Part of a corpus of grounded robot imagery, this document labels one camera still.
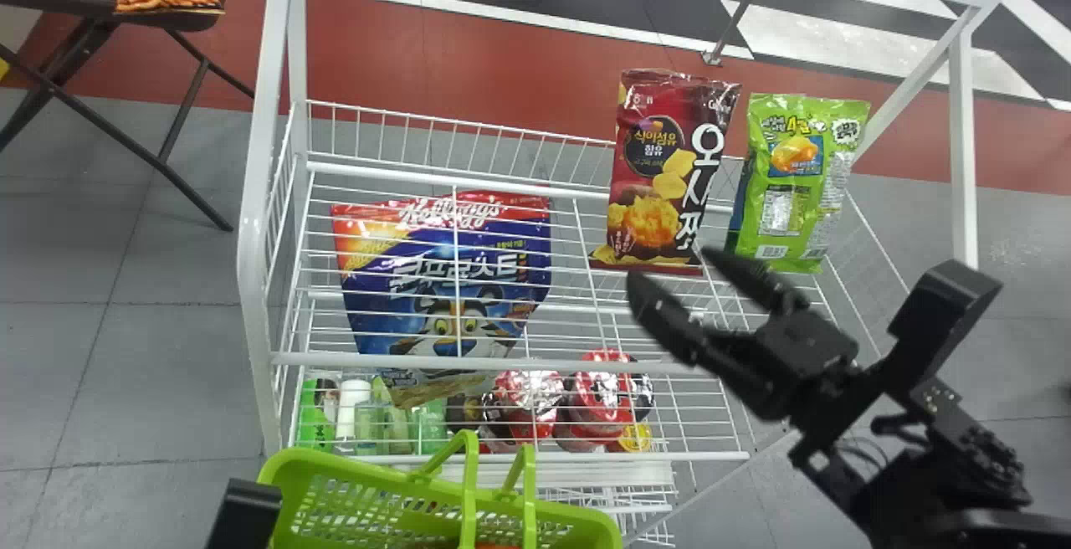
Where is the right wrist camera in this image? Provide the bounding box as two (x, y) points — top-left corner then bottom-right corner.
(885, 259), (1004, 376)

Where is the red noodle cup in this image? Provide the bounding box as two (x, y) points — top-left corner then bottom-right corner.
(556, 348), (656, 454)
(479, 368), (566, 454)

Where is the green bottle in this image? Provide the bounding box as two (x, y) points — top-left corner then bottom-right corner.
(410, 403), (450, 454)
(296, 377), (337, 451)

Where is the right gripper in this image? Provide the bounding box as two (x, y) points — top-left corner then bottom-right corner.
(627, 247), (862, 430)

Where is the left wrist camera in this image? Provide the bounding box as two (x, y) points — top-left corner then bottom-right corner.
(204, 478), (284, 549)

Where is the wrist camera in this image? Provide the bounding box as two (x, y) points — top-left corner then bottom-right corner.
(885, 259), (1004, 376)
(204, 478), (284, 549)

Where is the blue cereal bag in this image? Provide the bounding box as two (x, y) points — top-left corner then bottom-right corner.
(330, 190), (554, 409)

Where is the green basket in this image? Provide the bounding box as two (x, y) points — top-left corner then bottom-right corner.
(256, 429), (625, 549)

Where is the white wire rack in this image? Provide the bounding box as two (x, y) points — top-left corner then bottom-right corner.
(236, 0), (1052, 549)

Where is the green snack packet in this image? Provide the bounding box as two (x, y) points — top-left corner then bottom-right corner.
(725, 93), (872, 275)

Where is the dark red snack packet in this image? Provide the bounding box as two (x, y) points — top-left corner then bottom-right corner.
(590, 69), (743, 276)

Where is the white bottle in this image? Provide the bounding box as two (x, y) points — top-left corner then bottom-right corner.
(335, 378), (374, 455)

